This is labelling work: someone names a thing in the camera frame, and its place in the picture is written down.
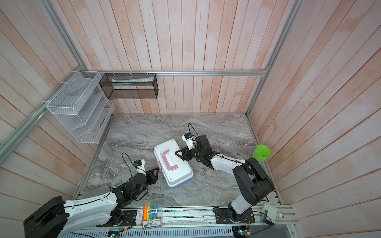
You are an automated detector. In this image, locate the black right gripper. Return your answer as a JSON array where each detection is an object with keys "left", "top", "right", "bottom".
[{"left": 176, "top": 145, "right": 204, "bottom": 161}]

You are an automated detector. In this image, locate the white toolbox lid pink handle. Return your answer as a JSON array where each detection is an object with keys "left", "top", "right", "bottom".
[{"left": 154, "top": 139, "right": 193, "bottom": 188}]

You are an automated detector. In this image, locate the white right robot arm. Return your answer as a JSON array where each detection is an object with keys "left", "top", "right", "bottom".
[{"left": 175, "top": 133, "right": 275, "bottom": 224}]

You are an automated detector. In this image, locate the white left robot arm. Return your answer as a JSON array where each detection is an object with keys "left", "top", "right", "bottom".
[{"left": 23, "top": 168, "right": 159, "bottom": 238}]

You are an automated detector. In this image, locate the highlighter marker pack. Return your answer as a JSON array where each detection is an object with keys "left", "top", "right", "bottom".
[{"left": 142, "top": 198, "right": 162, "bottom": 230}]

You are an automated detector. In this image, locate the green plastic goblet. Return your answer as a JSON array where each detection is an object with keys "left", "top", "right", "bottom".
[{"left": 253, "top": 144, "right": 272, "bottom": 162}]

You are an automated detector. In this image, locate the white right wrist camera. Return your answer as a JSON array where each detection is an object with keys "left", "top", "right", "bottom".
[{"left": 182, "top": 132, "right": 195, "bottom": 150}]

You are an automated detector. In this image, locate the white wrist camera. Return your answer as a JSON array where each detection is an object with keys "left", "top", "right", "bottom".
[
  {"left": 134, "top": 160, "right": 146, "bottom": 175},
  {"left": 182, "top": 132, "right": 195, "bottom": 150}
]

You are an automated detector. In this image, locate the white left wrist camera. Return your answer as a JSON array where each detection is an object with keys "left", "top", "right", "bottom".
[{"left": 134, "top": 160, "right": 146, "bottom": 175}]

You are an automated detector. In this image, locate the horizontal aluminium wall rail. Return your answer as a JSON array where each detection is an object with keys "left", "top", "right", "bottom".
[{"left": 96, "top": 69, "right": 267, "bottom": 76}]

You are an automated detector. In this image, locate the black wire mesh basket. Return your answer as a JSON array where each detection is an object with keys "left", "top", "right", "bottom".
[{"left": 99, "top": 72, "right": 159, "bottom": 100}]

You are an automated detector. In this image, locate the white wire mesh shelf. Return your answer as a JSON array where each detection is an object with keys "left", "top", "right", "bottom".
[{"left": 47, "top": 71, "right": 114, "bottom": 144}]

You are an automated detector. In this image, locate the white box on rail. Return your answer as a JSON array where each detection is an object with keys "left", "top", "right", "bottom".
[{"left": 261, "top": 203, "right": 284, "bottom": 226}]

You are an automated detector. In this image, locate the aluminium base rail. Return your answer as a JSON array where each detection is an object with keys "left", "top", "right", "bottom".
[{"left": 65, "top": 206, "right": 303, "bottom": 238}]

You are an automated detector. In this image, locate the left aluminium frame rail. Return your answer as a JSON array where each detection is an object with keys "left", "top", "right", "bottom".
[{"left": 1, "top": 65, "right": 85, "bottom": 166}]

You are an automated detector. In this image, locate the right aluminium frame post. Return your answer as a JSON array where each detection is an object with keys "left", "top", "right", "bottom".
[{"left": 246, "top": 0, "right": 304, "bottom": 118}]

